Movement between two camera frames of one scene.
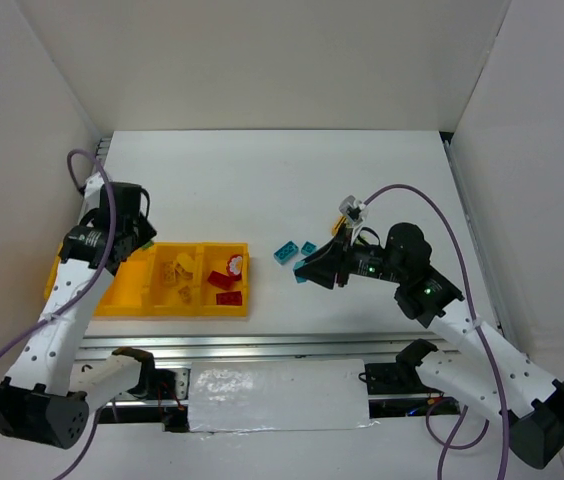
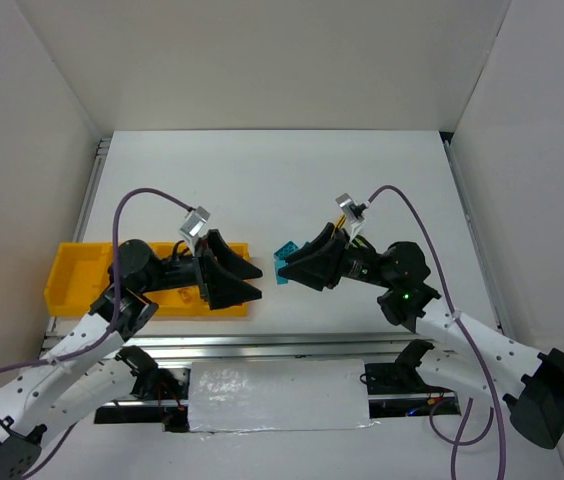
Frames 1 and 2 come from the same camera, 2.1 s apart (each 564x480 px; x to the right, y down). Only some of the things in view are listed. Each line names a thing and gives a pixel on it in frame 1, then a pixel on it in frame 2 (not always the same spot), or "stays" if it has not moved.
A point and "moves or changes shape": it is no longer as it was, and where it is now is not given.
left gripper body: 141,232 -> 203,275
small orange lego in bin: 185,294 stays
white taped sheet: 242,397 stays
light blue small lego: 297,264 moves or changes shape
